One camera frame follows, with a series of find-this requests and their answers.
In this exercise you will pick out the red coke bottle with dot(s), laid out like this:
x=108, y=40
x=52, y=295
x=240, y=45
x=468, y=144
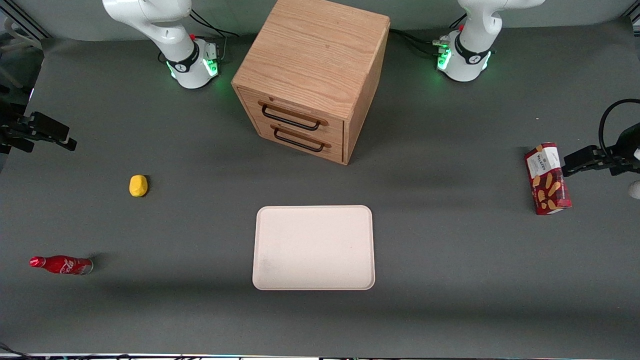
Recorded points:
x=62, y=265

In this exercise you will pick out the wooden drawer front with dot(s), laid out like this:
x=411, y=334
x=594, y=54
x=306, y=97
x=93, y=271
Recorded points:
x=265, y=131
x=250, y=100

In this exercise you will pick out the wooden drawer cabinet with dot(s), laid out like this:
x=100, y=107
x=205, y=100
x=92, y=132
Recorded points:
x=312, y=50

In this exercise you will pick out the dark metal frame rail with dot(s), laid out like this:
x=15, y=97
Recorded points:
x=30, y=26

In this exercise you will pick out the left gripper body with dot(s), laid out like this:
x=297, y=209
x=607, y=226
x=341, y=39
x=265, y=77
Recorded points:
x=621, y=158

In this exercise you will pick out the red biscuit box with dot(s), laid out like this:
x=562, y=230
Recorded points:
x=547, y=180

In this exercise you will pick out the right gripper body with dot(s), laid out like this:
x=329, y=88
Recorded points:
x=10, y=130

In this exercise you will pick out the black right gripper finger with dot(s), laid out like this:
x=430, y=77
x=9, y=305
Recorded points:
x=50, y=129
x=17, y=145

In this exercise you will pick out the yellow lemon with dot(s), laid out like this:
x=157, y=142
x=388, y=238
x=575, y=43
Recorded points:
x=138, y=186

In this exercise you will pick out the white tube stand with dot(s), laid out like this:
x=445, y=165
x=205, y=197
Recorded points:
x=17, y=44

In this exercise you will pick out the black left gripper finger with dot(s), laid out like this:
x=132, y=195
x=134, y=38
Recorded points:
x=582, y=157
x=595, y=166

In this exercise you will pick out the beige rectangular tray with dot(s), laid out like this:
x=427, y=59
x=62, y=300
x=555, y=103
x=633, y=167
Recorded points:
x=313, y=247

